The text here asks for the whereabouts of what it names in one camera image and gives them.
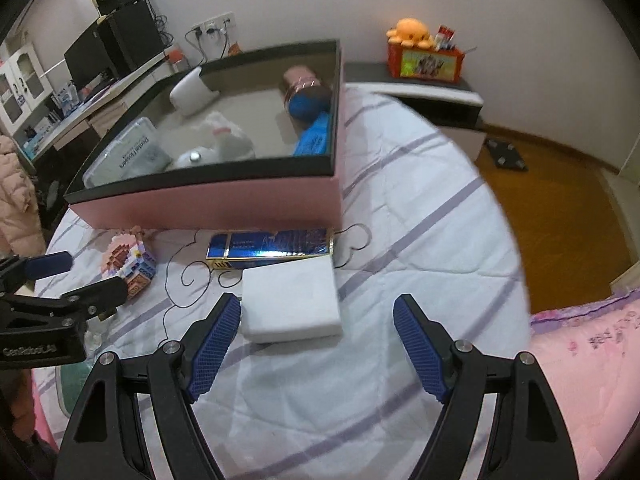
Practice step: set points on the red and white packet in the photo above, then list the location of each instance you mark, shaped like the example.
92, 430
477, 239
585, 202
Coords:
445, 37

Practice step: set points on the black office chair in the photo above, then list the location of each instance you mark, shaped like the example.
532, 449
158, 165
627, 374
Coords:
62, 185

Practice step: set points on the pink doll figure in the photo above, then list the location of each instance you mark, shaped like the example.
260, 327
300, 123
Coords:
305, 90

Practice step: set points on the black floor scale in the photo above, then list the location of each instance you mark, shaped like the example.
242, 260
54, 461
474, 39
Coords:
506, 155

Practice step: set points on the shiny blue box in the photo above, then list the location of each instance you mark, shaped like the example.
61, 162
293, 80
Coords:
270, 247

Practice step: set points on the teal plastic case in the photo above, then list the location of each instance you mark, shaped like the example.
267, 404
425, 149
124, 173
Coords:
75, 385

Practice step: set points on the white glass-door cabinet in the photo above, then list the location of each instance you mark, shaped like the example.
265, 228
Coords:
20, 85

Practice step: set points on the small red bag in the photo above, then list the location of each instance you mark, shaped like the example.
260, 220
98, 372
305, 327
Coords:
235, 49

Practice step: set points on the clear plastic floss box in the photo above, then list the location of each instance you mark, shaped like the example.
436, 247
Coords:
127, 152

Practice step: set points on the white square box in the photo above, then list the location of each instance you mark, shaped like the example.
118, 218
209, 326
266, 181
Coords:
290, 300

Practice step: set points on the white plastic gadget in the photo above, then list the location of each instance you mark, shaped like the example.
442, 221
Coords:
192, 92

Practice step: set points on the black and white low cabinet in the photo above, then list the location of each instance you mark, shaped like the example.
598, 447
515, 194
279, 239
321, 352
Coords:
435, 105

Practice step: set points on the white wall outlet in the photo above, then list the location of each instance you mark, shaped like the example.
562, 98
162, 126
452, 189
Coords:
215, 22

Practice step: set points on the pink storage box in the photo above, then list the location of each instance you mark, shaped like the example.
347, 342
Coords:
225, 200

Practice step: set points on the orange printed toy box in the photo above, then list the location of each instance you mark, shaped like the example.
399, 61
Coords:
425, 64

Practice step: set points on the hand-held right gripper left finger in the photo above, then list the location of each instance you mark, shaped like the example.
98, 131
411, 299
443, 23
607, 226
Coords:
212, 350

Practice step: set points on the black computer tower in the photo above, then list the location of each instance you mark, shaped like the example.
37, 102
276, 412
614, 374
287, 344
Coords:
127, 37

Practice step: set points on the orange octopus plush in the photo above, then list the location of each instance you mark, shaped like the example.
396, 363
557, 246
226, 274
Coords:
410, 32

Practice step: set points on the pink quilt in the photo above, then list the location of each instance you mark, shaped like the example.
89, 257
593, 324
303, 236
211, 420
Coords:
590, 360

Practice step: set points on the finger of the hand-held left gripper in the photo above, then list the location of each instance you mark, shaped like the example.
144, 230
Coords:
47, 264
100, 292

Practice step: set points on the black computer monitor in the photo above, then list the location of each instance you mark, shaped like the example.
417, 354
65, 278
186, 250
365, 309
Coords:
85, 57

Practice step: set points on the blue highlighter pen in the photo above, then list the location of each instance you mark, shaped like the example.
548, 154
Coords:
314, 137

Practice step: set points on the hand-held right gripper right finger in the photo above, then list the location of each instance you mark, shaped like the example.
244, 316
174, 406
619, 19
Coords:
425, 355

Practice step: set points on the white bear toy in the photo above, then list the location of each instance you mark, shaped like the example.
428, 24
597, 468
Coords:
220, 142

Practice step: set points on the grey bottle with red cap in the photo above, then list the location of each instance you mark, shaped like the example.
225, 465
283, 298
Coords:
173, 59

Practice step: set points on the pink puffer jacket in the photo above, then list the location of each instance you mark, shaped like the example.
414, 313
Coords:
17, 195

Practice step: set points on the white desk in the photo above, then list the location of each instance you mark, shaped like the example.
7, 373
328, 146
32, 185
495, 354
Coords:
105, 105

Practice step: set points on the colourful block toy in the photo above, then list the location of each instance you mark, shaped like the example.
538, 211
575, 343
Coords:
132, 265

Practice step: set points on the blue and white box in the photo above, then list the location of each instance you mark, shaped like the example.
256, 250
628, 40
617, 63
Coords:
66, 99

